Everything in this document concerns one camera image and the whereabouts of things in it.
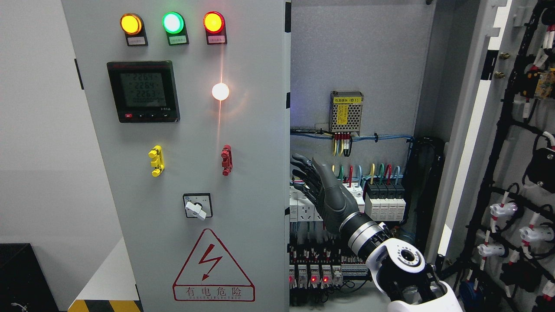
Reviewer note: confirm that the green indicator lamp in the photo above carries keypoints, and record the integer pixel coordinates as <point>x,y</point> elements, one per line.
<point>175,28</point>

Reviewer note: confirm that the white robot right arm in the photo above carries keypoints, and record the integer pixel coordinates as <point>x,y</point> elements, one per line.
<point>398,269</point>

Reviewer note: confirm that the black digital power meter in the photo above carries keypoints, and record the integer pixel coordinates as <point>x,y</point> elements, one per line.
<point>144,92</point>

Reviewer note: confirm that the metal mesh power supply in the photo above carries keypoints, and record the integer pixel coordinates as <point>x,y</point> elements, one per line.
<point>345,111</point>

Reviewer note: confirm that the red terminal post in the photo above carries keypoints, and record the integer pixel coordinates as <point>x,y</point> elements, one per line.
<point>227,163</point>

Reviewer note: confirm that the white rotary selector switch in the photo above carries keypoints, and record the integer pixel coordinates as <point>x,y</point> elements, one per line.
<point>198,205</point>

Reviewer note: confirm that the yellow terminal post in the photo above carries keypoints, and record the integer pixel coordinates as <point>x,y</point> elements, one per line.
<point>157,160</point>

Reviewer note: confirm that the red high voltage warning sticker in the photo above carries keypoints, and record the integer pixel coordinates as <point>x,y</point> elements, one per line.
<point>211,273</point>

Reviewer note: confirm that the lower relay terminal row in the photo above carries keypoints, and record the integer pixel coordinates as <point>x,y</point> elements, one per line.
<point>319,266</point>

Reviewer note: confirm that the yellow indicator lamp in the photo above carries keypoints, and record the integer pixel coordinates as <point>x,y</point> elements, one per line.
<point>134,30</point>

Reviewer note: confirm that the red indicator lamp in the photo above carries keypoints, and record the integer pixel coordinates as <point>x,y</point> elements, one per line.
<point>215,26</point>

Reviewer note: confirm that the black surge protector block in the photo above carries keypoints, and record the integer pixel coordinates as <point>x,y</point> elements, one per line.
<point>385,202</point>

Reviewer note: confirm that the white socket breaker row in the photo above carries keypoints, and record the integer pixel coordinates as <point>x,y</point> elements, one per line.
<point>302,210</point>

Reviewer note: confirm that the grey cabinet door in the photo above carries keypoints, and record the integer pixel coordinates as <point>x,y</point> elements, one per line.
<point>233,94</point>
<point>488,93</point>

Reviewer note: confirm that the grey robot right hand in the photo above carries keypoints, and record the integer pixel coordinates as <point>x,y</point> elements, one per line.
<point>329,196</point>

